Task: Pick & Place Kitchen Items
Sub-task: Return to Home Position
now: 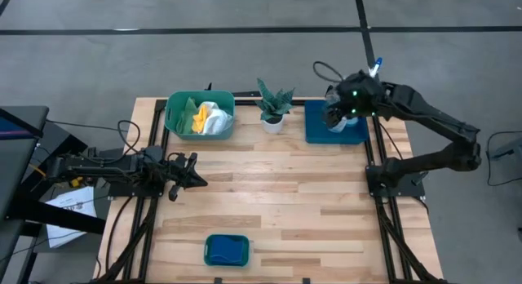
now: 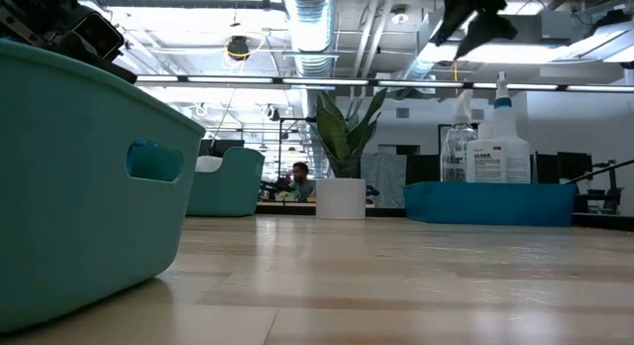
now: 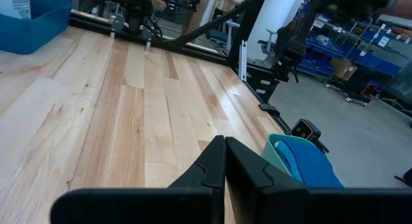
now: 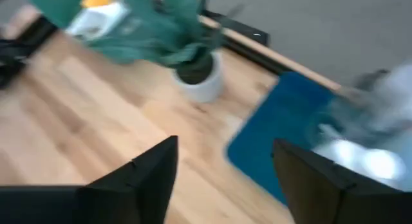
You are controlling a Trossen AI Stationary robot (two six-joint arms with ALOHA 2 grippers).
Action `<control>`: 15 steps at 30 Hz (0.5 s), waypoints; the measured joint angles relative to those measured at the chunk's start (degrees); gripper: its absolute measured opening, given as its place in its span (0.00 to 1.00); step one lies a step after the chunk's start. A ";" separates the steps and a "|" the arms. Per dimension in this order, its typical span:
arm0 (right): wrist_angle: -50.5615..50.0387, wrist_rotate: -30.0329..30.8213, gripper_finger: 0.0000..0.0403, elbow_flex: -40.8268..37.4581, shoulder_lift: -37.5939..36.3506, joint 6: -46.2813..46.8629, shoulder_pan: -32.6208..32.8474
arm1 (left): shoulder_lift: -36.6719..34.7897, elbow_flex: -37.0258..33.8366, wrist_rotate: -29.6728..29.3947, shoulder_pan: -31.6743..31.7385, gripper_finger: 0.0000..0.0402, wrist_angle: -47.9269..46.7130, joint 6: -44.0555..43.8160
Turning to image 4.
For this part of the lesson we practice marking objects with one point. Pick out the large teal plastic bin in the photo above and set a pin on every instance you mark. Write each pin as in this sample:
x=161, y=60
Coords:
x=54, y=5

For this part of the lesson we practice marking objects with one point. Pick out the dark blue tray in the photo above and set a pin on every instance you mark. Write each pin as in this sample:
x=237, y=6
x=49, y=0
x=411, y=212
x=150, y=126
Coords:
x=283, y=121

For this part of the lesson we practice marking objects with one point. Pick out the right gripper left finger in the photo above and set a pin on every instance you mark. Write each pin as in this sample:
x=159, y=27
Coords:
x=112, y=198

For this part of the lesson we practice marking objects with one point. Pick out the snake plant in white pot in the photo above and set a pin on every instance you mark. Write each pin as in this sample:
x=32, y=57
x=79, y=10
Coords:
x=196, y=69

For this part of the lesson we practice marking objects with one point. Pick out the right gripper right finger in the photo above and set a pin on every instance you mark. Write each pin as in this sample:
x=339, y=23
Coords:
x=338, y=198

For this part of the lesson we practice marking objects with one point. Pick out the white cloth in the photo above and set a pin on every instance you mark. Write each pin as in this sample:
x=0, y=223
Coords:
x=96, y=19

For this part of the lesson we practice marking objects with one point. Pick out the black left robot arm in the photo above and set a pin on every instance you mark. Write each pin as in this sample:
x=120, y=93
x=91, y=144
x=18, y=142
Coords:
x=11, y=56

